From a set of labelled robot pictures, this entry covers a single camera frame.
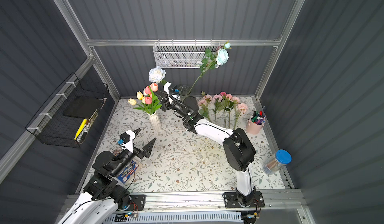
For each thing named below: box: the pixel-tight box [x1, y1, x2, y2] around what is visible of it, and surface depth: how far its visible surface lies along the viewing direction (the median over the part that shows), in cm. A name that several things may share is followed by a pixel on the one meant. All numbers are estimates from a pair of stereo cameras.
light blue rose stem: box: [188, 41, 232, 93], surface depth 76 cm
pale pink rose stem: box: [234, 102, 249, 130], surface depth 111 cm
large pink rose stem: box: [225, 96, 240, 130], surface depth 114 cm
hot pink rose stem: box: [220, 91, 227, 128], surface depth 117 cm
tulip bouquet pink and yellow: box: [128, 82, 163, 115], surface depth 80 cm
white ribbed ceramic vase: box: [147, 111, 161, 132], surface depth 93 cm
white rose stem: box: [148, 66, 168, 86], surface depth 73 cm
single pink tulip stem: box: [150, 82, 159, 97], surface depth 66 cm
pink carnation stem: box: [212, 94, 224, 123], surface depth 118 cm
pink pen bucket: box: [246, 106, 267, 135], surface depth 93 cm
